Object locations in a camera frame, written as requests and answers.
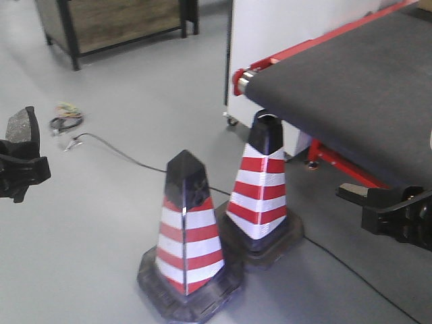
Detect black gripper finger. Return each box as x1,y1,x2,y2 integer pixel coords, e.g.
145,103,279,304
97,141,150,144
366,186,431,211
1,140,51,203
361,198,431,251

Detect grey brake pad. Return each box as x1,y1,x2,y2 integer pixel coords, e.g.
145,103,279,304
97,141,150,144
1,106,40,159
335,183,369,206

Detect black conveyor belt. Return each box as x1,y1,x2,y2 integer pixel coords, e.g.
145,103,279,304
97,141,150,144
244,4,431,188

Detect wooden black-framed cabinet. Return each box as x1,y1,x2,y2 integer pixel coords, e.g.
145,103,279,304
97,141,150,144
35,0,199,71

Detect black rubber barrier base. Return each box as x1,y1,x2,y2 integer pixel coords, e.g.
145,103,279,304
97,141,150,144
137,150,243,323

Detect coiled coloured wires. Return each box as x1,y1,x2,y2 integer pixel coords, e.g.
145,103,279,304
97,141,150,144
49,102,85,136

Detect black floor cable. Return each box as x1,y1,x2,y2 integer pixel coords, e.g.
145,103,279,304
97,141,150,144
63,132,421,324

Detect red conveyor frame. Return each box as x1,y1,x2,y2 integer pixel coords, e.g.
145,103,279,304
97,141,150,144
232,1,416,186

